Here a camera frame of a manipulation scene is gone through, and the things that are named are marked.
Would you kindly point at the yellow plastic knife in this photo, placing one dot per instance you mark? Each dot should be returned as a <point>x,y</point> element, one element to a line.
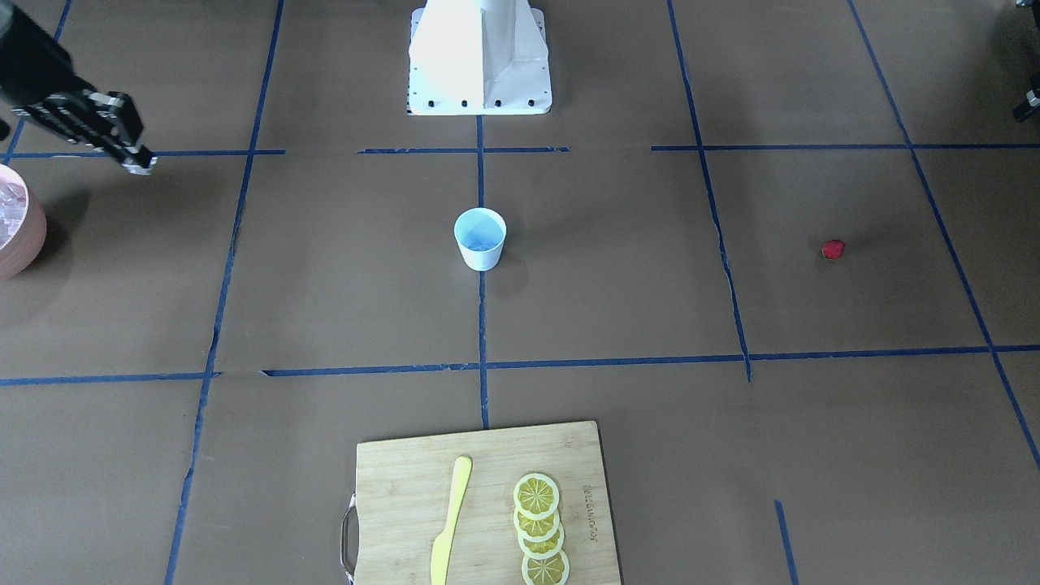
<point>441,547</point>

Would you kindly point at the lemon slice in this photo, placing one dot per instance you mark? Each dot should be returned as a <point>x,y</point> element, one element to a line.
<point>543,549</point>
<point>553,570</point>
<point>536,496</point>
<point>536,529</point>

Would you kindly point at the red strawberry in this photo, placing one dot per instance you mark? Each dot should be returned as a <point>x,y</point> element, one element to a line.
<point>833,250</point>

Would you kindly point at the light blue plastic cup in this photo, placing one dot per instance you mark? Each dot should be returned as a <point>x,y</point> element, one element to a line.
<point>480,236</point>

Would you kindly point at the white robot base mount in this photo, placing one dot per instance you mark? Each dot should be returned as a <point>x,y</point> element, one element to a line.
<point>470,58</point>

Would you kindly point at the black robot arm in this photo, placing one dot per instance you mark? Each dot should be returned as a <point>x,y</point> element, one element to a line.
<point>40,85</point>

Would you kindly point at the metal cutting board handle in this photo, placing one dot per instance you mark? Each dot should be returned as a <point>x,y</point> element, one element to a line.
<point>345,559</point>

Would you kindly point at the pink bowl of ice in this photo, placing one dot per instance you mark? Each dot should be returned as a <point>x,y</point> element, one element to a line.
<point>23,224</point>

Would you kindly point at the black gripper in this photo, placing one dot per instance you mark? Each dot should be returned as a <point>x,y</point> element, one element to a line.
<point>31,58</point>

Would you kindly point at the bamboo cutting board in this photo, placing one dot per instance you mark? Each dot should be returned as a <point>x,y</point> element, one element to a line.
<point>402,487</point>

